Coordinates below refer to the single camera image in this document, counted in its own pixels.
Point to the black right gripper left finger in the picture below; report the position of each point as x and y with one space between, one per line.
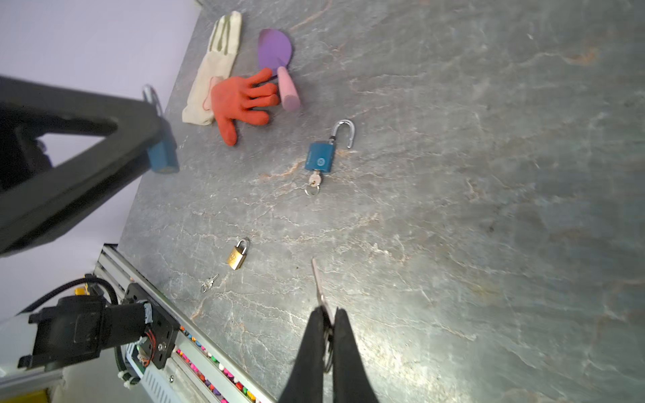
306 381

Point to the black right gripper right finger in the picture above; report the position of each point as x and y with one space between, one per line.
350 380

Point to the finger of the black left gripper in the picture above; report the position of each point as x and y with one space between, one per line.
40 201

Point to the small silver key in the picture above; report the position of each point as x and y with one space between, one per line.
320 287

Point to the blue padlock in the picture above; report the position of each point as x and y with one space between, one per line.
320 155

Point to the brass padlock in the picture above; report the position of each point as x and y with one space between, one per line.
238 254

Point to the red rubber glove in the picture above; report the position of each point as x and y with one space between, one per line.
239 99

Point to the cream and green work glove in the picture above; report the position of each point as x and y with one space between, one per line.
216 66

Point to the purple garden trowel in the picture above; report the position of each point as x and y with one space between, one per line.
275 52

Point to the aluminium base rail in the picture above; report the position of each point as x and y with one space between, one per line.
197 370

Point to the small key near rail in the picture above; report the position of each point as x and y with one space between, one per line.
208 283

